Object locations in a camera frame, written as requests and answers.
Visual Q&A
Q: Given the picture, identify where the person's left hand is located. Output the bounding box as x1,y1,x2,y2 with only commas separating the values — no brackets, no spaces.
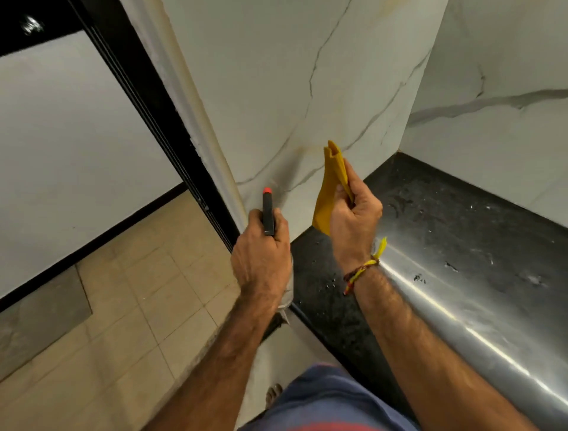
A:
230,207,293,305

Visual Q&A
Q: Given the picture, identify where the person's right hand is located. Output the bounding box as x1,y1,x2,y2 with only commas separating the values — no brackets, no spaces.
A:
329,158,384,274

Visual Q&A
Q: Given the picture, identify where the yellow cleaning cloth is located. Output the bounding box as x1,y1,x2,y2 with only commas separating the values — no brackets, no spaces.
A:
312,140,355,236

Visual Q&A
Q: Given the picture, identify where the clear spray bottle black trigger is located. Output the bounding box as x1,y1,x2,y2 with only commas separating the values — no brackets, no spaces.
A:
262,186,295,311

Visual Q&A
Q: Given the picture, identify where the person's left forearm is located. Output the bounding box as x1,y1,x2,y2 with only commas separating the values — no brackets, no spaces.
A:
141,284,285,431

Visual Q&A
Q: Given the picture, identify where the person's right forearm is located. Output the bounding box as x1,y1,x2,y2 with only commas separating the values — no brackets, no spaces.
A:
353,262,540,431

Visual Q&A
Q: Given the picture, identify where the person's foot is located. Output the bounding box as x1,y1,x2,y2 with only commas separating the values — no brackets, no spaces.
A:
264,383,284,410

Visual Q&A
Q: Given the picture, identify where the yellow thread wristband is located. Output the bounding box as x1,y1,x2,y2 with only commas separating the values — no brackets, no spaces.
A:
342,236,388,297

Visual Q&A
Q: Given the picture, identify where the black floor drain grate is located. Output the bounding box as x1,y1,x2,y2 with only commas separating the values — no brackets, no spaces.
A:
262,312,290,342

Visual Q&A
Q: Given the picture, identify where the black stone countertop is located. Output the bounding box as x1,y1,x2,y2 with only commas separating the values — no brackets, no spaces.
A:
262,152,568,431

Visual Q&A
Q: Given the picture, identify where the blue red-striped shirt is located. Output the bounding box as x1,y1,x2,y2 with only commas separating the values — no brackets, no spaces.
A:
237,364,420,431

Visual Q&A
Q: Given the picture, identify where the black door frame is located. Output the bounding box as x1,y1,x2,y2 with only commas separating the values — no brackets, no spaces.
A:
0,0,243,314

